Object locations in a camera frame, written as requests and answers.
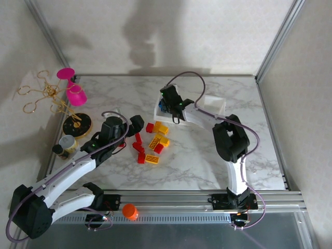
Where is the gold glass rack black base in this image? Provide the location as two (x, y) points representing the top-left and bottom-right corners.
(17, 70), (93, 140)

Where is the clear three-compartment container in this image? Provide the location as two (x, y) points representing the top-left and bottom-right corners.
(153, 82), (227, 128)

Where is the small white jar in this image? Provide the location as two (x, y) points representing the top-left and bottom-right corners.
(59, 134), (79, 154)

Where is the pink plastic wine glass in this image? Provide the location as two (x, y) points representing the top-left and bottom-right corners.
(57, 67), (88, 106)

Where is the small dark bottle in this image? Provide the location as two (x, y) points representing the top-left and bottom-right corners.
(52, 144), (70, 159)

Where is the orange plastic cap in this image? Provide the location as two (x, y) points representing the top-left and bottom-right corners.
(122, 203), (140, 221)

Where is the small circuit board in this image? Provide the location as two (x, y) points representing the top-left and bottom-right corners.
(231, 213), (251, 225)
(85, 214), (111, 226)

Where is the grey metal base sheet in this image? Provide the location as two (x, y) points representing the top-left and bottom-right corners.
(15, 223), (319, 249)

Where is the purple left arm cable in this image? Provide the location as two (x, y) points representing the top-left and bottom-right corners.
(5, 110), (130, 243)

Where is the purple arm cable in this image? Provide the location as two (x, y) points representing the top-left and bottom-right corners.
(165, 71), (267, 231)
(5, 110), (130, 243)

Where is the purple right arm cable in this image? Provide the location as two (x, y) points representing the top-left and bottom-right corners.
(165, 71), (267, 231)

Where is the aluminium frame rail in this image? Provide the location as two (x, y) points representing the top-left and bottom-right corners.
(27, 190), (306, 225)

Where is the grey slotted cable duct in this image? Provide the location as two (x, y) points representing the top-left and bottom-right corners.
(56, 214), (231, 224)

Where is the aluminium frame post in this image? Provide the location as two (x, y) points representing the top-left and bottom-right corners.
(24, 0), (76, 78)
(255, 0), (305, 81)

